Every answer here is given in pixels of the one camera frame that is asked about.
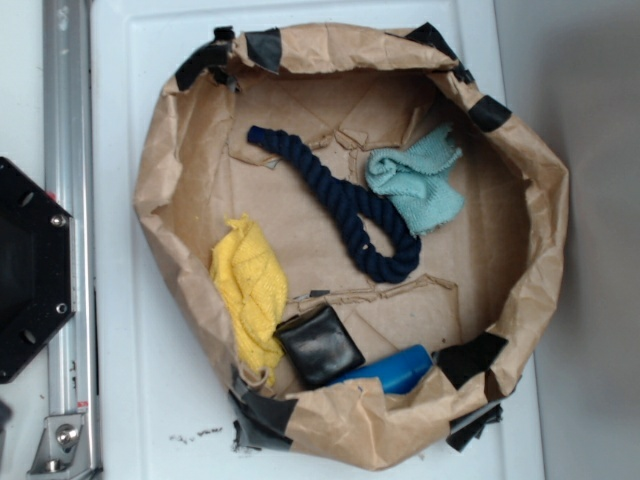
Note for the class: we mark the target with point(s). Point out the brown paper bag bin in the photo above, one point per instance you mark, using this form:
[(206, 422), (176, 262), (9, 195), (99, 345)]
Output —
[(367, 246)]

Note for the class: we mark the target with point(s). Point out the light blue cloth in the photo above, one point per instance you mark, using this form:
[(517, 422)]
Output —
[(416, 180)]

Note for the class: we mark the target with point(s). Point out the yellow cloth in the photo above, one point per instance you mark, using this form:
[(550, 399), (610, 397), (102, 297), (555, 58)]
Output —
[(254, 288)]

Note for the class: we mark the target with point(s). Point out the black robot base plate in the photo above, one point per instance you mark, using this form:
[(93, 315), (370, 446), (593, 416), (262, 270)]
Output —
[(35, 269)]

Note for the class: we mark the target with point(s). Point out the blue plastic cylinder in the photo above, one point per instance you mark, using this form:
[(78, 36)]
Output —
[(398, 373)]

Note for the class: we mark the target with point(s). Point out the black leather pouch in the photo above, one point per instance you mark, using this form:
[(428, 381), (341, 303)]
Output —
[(319, 346)]

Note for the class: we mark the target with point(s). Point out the metal corner bracket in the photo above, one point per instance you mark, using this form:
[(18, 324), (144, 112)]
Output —
[(63, 451)]

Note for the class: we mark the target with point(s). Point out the aluminium extrusion rail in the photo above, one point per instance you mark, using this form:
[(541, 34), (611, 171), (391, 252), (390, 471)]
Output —
[(67, 109)]

